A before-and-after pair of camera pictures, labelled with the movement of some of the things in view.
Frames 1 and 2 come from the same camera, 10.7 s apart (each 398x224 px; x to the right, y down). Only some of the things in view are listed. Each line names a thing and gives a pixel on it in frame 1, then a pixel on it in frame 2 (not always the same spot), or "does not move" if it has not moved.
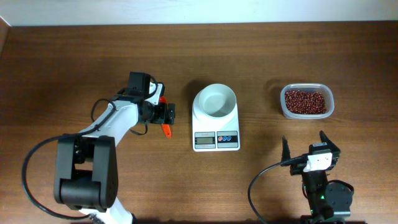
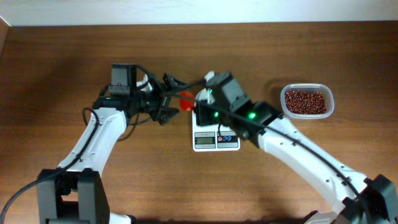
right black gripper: x=334 y=150 to x=200 y=109
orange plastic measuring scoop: x=165 y=127 to x=185 y=104
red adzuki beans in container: x=305 y=102 does not move
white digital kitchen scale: x=216 y=135 does not move
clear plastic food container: x=306 y=101 does not move
